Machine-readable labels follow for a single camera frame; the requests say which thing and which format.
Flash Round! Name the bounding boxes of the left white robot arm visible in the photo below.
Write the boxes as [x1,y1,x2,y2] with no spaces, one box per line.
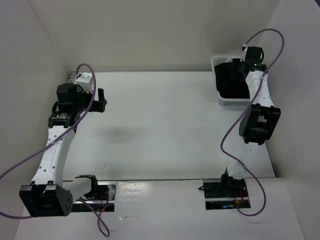
[19,83,107,218]

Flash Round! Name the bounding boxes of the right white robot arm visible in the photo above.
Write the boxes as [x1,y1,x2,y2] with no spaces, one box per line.
[219,45,281,197]

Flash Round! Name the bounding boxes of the white skirt in basket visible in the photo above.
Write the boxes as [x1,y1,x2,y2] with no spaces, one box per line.
[224,56,234,63]

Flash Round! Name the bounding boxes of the black skirt in basket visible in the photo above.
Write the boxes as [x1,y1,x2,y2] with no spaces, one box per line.
[214,62,250,99]

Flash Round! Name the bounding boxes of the white plastic basket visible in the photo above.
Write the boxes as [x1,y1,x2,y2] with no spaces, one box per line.
[210,55,267,106]

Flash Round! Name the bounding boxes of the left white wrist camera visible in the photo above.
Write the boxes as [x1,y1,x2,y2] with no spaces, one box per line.
[74,72,93,93]

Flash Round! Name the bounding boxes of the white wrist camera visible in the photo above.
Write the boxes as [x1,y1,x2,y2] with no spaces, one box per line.
[74,72,93,93]
[241,44,249,61]

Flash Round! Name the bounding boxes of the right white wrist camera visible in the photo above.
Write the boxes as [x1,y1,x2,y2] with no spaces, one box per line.
[241,44,249,61]

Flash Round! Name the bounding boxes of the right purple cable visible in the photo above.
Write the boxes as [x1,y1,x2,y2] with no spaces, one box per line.
[220,28,286,216]

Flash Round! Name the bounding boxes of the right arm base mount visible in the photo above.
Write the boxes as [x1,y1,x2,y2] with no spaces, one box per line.
[198,180,251,210]

